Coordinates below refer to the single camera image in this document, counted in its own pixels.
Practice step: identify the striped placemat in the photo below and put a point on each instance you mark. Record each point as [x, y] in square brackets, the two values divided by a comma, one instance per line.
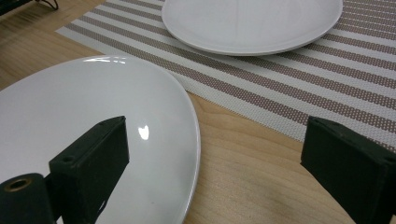
[280, 81]

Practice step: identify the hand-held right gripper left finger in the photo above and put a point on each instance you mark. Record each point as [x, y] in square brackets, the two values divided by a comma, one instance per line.
[90, 161]

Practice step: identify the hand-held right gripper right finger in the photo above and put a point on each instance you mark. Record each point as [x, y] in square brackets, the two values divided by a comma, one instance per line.
[351, 168]

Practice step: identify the white plate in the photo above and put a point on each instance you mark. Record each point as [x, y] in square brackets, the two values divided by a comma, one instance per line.
[249, 25]
[77, 99]

